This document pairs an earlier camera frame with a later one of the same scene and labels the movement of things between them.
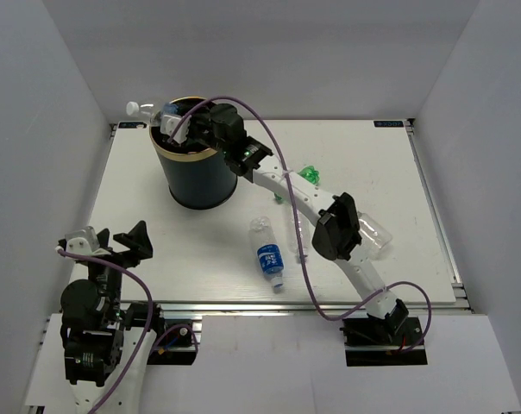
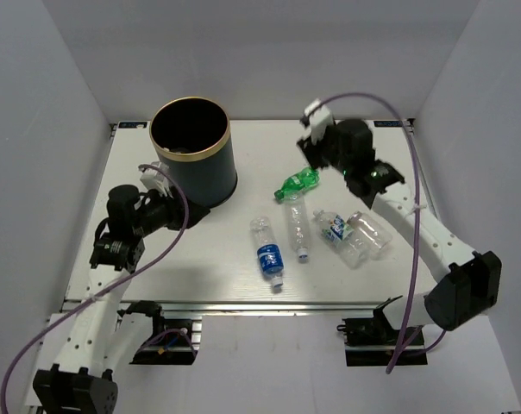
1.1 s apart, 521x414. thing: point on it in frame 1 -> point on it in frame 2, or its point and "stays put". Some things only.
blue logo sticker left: x=132 y=125 stays put
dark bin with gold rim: x=191 y=176 stays put
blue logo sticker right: x=388 y=123 stays put
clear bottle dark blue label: x=269 y=252 stays put
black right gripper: x=204 y=112 -> x=311 y=151
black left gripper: x=137 y=239 -> x=176 y=207
